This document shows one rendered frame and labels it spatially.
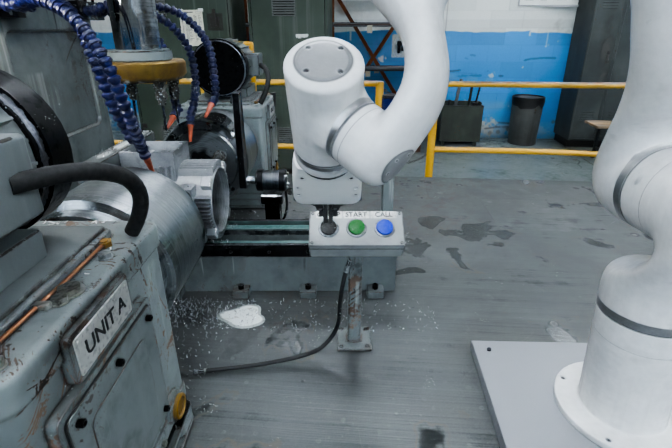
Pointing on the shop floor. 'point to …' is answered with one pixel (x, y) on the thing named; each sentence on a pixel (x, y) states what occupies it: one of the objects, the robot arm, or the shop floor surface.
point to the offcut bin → (460, 120)
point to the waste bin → (525, 119)
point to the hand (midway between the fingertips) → (328, 210)
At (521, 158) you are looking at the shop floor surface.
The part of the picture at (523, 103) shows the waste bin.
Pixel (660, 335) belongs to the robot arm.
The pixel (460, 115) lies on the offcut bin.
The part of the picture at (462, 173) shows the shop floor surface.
